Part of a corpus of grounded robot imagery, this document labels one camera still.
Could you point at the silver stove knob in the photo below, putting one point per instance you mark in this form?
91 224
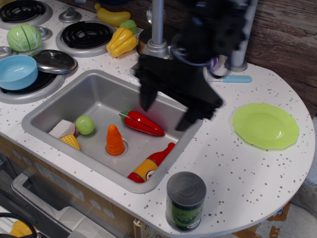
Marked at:
70 16
46 33
7 52

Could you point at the grey support post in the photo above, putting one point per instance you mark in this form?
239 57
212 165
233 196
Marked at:
236 62

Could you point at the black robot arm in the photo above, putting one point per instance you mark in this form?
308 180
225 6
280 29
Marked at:
213 28

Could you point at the yellow toy corn cob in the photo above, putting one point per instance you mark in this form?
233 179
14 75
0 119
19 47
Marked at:
72 141

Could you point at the silver toy pot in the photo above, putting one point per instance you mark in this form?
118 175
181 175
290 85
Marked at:
144 38

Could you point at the silver stove knob left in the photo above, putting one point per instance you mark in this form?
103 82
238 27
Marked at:
7 52

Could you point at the grey metal sink basin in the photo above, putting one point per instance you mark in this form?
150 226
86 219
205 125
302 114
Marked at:
102 97

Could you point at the black coil burner front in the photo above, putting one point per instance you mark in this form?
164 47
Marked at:
45 85

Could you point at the small green toy vegetable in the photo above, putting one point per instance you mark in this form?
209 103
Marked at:
130 24

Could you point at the light green plastic plate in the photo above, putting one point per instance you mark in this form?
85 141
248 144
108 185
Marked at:
265 126

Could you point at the green toy cabbage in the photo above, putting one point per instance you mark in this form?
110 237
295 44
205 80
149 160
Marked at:
24 38

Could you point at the silver stove knob middle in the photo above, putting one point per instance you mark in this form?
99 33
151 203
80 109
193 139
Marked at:
46 33

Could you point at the red toy ketchup bottle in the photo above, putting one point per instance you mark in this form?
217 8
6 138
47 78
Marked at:
146 169

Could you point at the white toy mushroom piece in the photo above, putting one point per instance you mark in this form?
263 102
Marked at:
62 129

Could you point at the yellow toy banana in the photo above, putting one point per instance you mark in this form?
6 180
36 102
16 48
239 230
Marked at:
111 18

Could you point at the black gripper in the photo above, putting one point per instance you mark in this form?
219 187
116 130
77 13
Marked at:
186 84

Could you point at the silver toy faucet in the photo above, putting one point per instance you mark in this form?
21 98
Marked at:
157 37

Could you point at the grey green toy can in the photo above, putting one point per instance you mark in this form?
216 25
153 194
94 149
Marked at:
186 192

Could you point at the yellow object with black cable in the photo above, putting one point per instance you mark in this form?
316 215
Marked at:
20 229

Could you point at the green toy apple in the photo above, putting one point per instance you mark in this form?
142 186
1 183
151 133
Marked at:
85 125

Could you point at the grey oven door handle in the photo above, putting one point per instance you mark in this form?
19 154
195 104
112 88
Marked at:
56 217

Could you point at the black coil burner rear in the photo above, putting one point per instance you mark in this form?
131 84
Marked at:
33 12

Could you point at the purple toy onion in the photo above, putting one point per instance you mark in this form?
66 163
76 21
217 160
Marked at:
214 62

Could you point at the blue handled toy knife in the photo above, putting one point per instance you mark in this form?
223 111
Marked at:
231 79

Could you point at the black coil burner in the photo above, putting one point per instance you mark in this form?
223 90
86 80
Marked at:
85 39
45 85
33 12

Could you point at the silver pot lid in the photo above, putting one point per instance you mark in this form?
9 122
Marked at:
54 61

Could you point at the red toy chili pepper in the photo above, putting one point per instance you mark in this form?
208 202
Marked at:
140 122

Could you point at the silver stove knob top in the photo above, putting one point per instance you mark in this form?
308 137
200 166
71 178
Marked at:
70 16

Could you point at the yellow toy bell pepper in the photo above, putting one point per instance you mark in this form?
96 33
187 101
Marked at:
122 41

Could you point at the orange toy carrot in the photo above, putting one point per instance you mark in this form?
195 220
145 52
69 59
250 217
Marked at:
114 141

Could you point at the black coil burner middle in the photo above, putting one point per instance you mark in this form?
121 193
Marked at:
85 39

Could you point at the blue toy bowl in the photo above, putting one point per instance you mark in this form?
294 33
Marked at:
17 72

